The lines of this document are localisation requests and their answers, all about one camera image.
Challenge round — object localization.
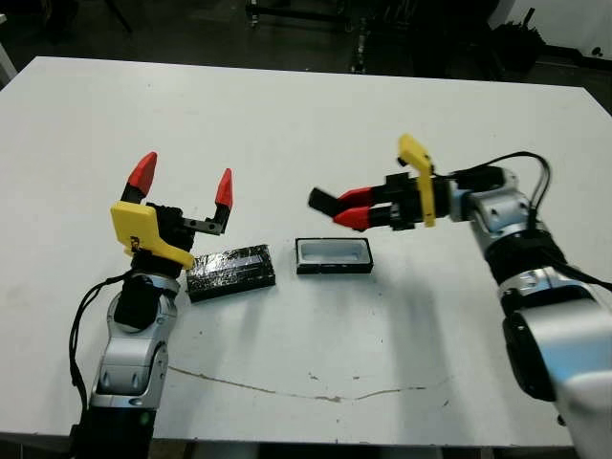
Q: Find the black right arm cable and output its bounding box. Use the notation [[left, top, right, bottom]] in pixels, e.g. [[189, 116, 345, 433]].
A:
[[451, 151, 612, 292]]

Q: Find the right gripper, yellow mount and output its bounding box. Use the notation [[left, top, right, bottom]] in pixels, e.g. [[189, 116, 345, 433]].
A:
[[332, 133, 455, 233]]

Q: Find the black taped box lid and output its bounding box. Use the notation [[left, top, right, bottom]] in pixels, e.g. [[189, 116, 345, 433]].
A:
[[185, 243, 279, 304]]

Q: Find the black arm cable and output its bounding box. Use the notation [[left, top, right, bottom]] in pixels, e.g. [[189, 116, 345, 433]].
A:
[[68, 273, 138, 417], [451, 151, 612, 292]]

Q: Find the black equipment stack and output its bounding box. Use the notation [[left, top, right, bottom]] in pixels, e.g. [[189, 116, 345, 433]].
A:
[[492, 7, 546, 73]]

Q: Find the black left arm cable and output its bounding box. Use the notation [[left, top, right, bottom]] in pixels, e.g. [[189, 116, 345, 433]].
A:
[[68, 273, 138, 417]]

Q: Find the left gripper, yellow mount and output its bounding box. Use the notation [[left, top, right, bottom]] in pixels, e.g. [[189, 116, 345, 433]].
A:
[[110, 151, 235, 277]]

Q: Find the black wheeled metal frame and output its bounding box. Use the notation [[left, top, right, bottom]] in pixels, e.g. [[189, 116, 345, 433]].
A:
[[245, 0, 418, 74]]

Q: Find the black box with white insert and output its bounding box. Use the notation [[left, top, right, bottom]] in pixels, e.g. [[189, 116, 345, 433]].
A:
[[294, 235, 374, 276]]

